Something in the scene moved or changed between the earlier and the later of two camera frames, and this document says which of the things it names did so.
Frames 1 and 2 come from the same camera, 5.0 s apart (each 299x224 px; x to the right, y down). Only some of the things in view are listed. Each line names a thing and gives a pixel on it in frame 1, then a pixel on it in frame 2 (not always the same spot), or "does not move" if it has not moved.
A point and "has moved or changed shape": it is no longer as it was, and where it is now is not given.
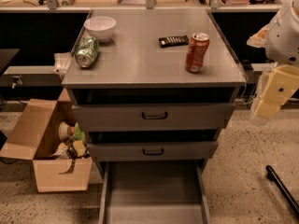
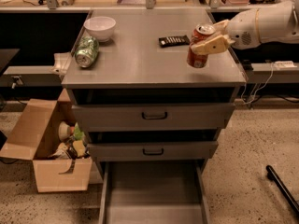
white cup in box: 64,131 does not move
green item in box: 78,134 does not move
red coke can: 196,52 has moved or changed shape
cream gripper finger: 260,38 -> 220,28
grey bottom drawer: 153,192 does not move
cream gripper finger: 276,87 -> 212,46
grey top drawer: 151,117 does not move
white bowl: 101,27 does not move
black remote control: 177,40 does not move
